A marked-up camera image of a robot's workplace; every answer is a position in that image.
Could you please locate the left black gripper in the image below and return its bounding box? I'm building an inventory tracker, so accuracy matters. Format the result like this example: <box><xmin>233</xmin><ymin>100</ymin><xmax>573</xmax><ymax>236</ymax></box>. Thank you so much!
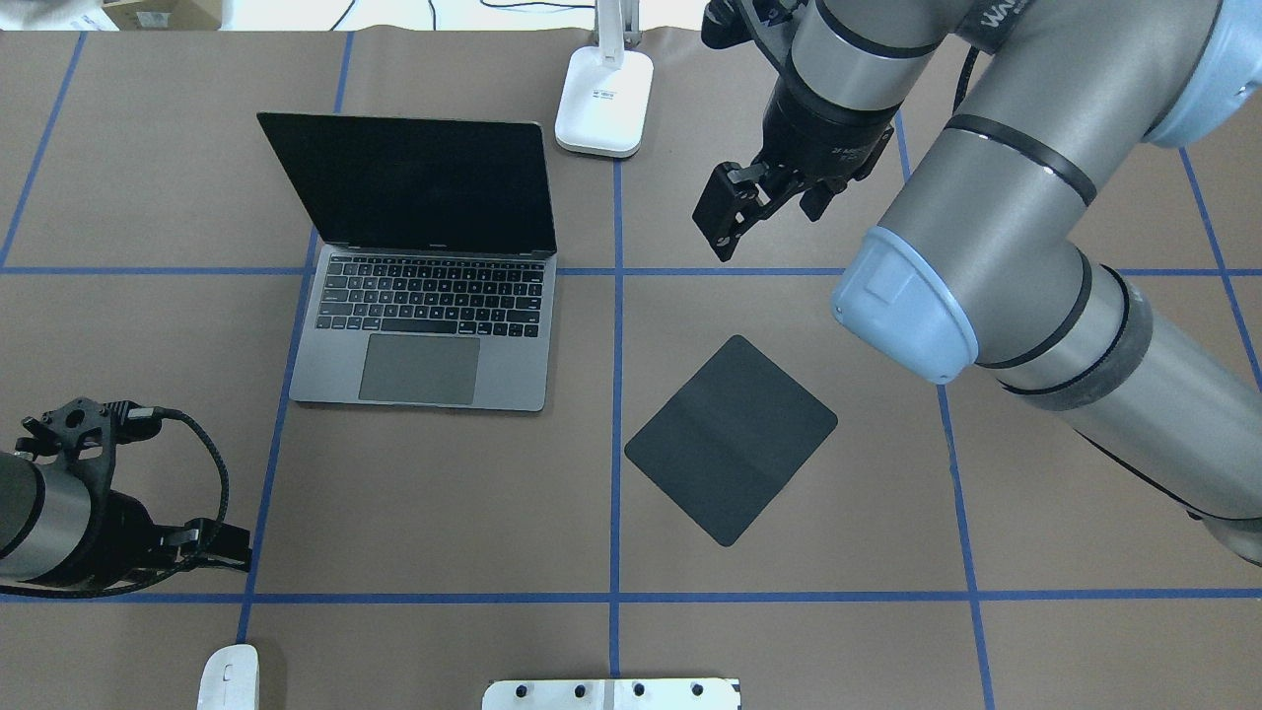
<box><xmin>15</xmin><ymin>399</ymin><xmax>252</xmax><ymax>593</ymax></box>

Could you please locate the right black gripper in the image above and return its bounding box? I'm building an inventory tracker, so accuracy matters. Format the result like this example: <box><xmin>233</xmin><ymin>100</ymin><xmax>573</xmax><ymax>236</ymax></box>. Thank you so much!
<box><xmin>692</xmin><ymin>49</ymin><xmax>893</xmax><ymax>262</ymax></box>

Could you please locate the white computer mouse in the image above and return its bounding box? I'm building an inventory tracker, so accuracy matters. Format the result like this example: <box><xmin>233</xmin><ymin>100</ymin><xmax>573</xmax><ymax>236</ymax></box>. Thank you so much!
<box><xmin>196</xmin><ymin>644</ymin><xmax>260</xmax><ymax>709</ymax></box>

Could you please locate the black mouse pad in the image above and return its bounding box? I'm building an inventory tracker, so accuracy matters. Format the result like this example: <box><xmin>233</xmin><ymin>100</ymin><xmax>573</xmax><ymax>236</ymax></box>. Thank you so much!
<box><xmin>625</xmin><ymin>335</ymin><xmax>839</xmax><ymax>547</ymax></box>

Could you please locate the grey laptop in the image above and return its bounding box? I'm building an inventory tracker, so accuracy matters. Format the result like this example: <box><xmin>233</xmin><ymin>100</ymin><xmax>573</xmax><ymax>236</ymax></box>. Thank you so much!
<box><xmin>257</xmin><ymin>111</ymin><xmax>558</xmax><ymax>412</ymax></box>

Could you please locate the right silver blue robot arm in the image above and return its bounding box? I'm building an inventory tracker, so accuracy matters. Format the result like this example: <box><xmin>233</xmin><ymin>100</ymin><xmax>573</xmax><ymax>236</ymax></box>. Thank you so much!
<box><xmin>693</xmin><ymin>1</ymin><xmax>1261</xmax><ymax>562</ymax></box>

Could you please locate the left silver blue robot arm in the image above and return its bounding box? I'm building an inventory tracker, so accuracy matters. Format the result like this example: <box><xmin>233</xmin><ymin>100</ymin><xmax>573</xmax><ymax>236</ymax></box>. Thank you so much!
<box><xmin>1</xmin><ymin>399</ymin><xmax>252</xmax><ymax>602</ymax></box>

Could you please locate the white desk lamp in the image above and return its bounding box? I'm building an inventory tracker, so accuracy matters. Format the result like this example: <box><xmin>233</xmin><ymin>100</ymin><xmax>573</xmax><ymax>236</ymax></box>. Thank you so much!
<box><xmin>553</xmin><ymin>1</ymin><xmax>655</xmax><ymax>159</ymax></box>

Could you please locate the cardboard box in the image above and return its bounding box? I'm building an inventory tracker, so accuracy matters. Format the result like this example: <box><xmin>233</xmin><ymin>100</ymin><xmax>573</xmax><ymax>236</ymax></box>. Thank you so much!
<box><xmin>101</xmin><ymin>0</ymin><xmax>225</xmax><ymax>32</ymax></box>

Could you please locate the black robot cable left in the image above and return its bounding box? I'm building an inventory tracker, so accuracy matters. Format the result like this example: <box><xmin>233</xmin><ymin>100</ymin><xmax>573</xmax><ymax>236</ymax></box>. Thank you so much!
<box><xmin>0</xmin><ymin>406</ymin><xmax>233</xmax><ymax>602</ymax></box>

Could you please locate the white camera mast base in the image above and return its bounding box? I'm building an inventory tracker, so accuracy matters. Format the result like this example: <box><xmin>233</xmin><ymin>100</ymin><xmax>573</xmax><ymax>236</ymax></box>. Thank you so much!
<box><xmin>481</xmin><ymin>677</ymin><xmax>743</xmax><ymax>709</ymax></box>

